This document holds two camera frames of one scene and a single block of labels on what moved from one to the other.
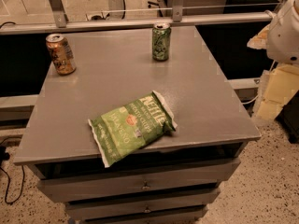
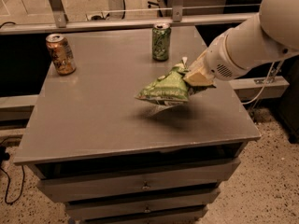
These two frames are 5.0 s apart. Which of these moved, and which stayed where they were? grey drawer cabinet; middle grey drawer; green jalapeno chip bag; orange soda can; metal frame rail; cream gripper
Moved: cream gripper; green jalapeno chip bag
Stayed: grey drawer cabinet; middle grey drawer; orange soda can; metal frame rail
